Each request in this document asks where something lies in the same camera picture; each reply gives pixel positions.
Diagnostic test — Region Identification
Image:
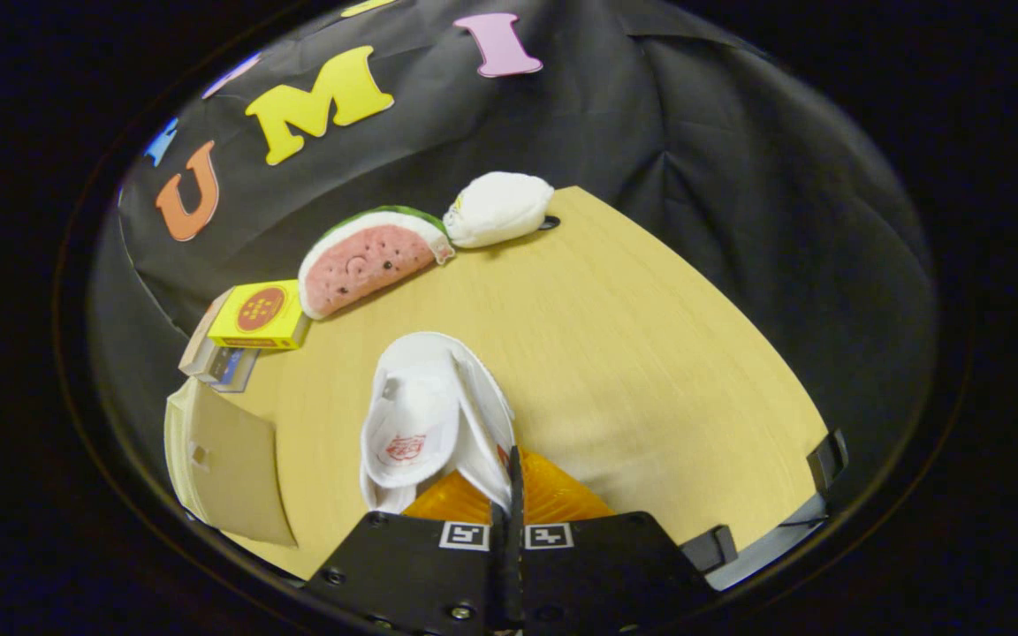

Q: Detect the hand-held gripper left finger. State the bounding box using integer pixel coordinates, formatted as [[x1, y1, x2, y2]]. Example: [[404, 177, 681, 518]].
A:
[[301, 468, 511, 635]]

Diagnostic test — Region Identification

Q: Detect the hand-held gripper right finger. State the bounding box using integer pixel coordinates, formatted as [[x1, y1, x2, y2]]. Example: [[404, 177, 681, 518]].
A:
[[509, 446, 715, 635]]

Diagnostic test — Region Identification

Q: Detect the white shoe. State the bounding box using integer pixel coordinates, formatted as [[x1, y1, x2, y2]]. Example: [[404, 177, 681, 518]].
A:
[[359, 331, 517, 515]]

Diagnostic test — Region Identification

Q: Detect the cream storage box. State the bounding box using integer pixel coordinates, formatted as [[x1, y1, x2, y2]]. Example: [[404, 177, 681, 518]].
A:
[[163, 378, 300, 549]]

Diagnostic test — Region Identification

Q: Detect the yellow box red label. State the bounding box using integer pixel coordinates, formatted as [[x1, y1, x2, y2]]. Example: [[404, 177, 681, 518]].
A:
[[207, 280, 311, 351]]

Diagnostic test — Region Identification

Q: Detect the blue book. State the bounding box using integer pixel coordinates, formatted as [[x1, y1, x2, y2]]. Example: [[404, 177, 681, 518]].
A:
[[209, 346, 261, 394]]

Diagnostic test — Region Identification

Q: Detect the watermelon slice plush toy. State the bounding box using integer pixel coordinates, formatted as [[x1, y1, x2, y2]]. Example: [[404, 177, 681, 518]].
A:
[[298, 206, 455, 321]]

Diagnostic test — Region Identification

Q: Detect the white plush toy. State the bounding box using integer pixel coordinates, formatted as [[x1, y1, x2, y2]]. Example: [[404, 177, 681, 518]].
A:
[[443, 171, 556, 249]]

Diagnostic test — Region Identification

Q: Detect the black table bracket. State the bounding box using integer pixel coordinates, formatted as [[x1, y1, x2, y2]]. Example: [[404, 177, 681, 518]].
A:
[[807, 429, 849, 492], [680, 525, 741, 574]]

